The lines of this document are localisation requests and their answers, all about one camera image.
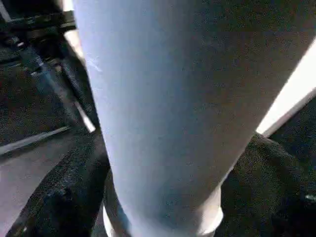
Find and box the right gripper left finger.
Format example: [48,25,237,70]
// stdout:
[4,134,111,237]

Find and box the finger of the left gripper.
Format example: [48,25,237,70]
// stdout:
[29,63,86,129]
[59,60,101,129]

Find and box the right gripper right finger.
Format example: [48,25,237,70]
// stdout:
[213,133,316,237]

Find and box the white plastic table leg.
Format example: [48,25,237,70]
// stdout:
[73,0,316,237]

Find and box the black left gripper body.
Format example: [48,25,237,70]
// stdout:
[0,0,79,65]

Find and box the white plastic table top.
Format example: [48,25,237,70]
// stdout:
[61,0,316,237]

